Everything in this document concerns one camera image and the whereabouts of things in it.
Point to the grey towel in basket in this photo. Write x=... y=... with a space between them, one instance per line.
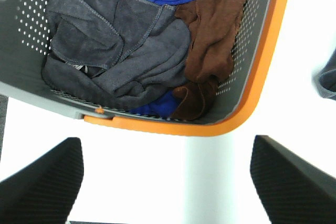
x=117 y=53

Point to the grey perforated basket orange rim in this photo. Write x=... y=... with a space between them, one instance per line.
x=25 y=42

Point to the brown towel in basket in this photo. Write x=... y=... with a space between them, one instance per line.
x=213 y=25

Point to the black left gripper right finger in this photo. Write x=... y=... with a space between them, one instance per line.
x=290 y=189

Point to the dark grey towel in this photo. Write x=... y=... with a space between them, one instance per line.
x=324 y=80

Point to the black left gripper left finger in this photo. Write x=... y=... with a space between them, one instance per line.
x=45 y=190

